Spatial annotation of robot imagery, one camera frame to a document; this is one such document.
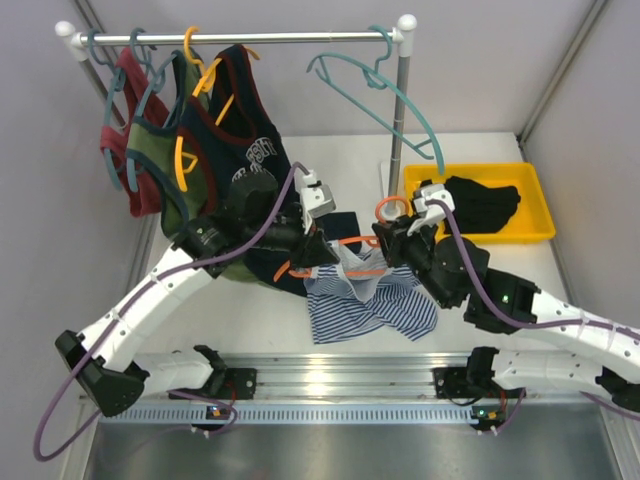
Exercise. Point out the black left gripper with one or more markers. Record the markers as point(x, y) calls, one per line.
point(310, 245)

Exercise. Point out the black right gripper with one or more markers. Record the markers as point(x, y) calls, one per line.
point(393, 234)

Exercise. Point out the orange plastic hanger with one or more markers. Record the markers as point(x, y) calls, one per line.
point(370, 240)

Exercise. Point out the blue white striped tank top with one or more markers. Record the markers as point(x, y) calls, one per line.
point(343, 308)

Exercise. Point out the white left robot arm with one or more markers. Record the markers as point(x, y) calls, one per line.
point(105, 358)

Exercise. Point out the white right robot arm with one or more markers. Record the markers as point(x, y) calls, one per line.
point(594, 356)

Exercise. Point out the navy basketball tank top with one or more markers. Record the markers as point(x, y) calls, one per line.
point(263, 264)

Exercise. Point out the teal plastic hanger right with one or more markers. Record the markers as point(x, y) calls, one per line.
point(399, 40)

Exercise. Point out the yellow plastic hanger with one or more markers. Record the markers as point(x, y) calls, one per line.
point(182, 165)

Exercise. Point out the green tank top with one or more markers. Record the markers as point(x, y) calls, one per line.
point(152, 148)

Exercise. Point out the maroon tank top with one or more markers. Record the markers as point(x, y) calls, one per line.
point(147, 199)

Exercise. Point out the teal hanger under maroon top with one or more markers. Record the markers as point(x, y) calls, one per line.
point(116, 85)

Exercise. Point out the black folded garment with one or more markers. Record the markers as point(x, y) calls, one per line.
point(480, 209)

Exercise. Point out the yellow plastic tray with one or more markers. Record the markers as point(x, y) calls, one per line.
point(531, 223)

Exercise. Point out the silver white clothes rack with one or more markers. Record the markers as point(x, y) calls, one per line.
point(154, 53)

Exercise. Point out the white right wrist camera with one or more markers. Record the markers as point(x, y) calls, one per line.
point(427, 202)

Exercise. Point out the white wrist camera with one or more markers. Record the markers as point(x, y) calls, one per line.
point(427, 202)
point(316, 199)

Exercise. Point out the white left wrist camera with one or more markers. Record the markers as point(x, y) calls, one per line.
point(316, 199)

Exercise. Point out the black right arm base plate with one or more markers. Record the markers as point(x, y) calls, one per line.
point(452, 383)

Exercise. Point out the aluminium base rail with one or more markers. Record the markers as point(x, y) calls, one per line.
point(342, 391)

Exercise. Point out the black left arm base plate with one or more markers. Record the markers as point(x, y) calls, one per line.
point(231, 384)

